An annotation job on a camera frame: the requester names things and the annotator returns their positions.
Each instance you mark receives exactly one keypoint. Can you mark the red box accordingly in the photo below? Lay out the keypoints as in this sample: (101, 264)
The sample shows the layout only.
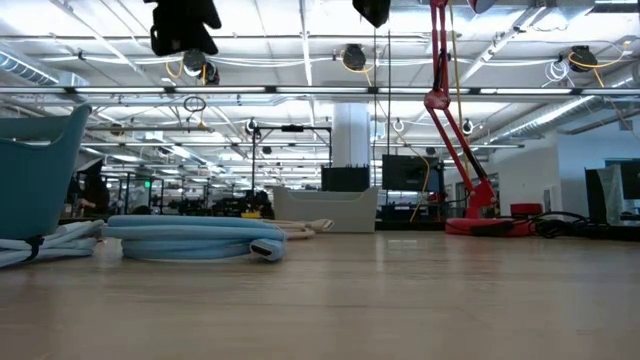
(525, 209)

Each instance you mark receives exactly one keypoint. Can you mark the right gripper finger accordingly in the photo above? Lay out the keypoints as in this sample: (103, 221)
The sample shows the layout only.
(372, 10)

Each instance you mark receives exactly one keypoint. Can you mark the red desk lamp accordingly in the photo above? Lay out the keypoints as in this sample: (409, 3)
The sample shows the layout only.
(440, 100)

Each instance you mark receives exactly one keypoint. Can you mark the person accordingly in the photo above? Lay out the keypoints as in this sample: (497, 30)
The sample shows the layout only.
(95, 190)

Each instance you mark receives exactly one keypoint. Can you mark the dark side monitor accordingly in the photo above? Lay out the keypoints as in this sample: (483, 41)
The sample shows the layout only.
(594, 195)

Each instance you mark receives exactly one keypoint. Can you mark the black background rig frame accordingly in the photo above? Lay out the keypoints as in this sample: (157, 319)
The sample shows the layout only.
(292, 128)

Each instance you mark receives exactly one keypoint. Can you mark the black background monitor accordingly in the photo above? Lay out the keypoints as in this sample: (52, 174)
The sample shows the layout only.
(410, 172)

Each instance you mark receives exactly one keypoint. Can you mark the teal plastic bin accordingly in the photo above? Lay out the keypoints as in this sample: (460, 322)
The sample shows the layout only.
(35, 190)

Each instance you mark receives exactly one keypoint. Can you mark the black cabinet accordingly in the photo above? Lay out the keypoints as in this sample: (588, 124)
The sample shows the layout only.
(345, 179)

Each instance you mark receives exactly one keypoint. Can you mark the grey plastic bin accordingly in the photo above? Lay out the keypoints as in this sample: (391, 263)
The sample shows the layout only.
(340, 212)

